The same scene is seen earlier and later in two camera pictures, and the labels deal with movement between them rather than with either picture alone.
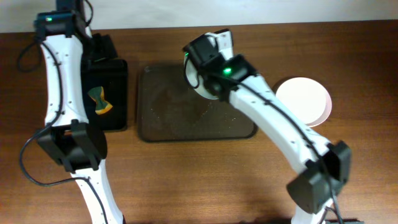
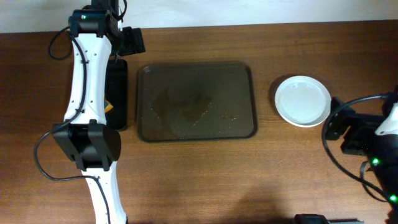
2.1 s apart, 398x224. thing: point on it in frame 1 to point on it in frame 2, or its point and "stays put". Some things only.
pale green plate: (195, 79) to (303, 101)
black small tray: (114, 79) stays put
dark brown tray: (170, 109) stays put
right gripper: (195, 50) to (337, 118)
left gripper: (101, 48) to (116, 93)
